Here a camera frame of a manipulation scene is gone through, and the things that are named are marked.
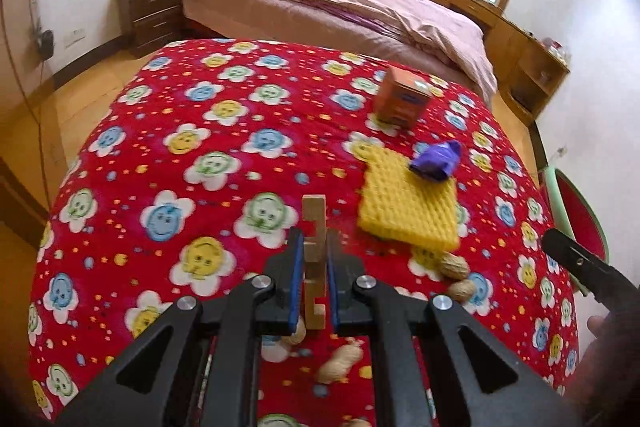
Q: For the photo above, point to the pale container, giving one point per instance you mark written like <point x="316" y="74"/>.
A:
<point x="556" y="48"/>

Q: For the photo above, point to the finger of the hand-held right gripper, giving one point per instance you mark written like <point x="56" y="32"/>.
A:
<point x="575" y="259"/>

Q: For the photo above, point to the dark wooden nightstand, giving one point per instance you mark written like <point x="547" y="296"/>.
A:
<point x="152" y="17"/>

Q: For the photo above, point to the wooden wardrobe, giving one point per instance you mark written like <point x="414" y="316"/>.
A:
<point x="20" y="207"/>

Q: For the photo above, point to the orange cardboard box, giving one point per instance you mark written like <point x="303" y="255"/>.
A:
<point x="400" y="99"/>

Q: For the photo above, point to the purple plastic bag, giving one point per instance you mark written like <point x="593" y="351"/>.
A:
<point x="437" y="159"/>

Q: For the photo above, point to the wooden corner shelf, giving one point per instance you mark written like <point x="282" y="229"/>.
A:
<point x="530" y="72"/>

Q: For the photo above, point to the red flower printed blanket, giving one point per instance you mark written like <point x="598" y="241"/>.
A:
<point x="200" y="147"/>

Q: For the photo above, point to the yellow foam sheet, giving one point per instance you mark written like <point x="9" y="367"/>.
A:
<point x="405" y="207"/>

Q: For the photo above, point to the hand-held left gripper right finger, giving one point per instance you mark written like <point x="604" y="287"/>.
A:
<point x="332" y="279"/>

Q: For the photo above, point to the person's right hand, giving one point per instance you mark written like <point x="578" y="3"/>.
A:
<point x="597" y="329"/>

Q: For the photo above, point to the red green chair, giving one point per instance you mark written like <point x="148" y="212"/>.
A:
<point x="580" y="217"/>

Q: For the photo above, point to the brown bed sheet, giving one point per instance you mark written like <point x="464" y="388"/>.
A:
<point x="260" y="14"/>

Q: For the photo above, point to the white wall socket plate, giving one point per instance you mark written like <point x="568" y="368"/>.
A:
<point x="75" y="37"/>

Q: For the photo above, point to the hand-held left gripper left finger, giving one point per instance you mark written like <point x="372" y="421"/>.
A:
<point x="298" y="279"/>

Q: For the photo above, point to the notched wooden block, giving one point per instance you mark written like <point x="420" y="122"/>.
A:
<point x="314" y="227"/>

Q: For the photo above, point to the purple cloth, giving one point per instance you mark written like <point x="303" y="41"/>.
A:
<point x="360" y="18"/>

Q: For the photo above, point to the black charger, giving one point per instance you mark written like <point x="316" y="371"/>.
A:
<point x="43" y="43"/>

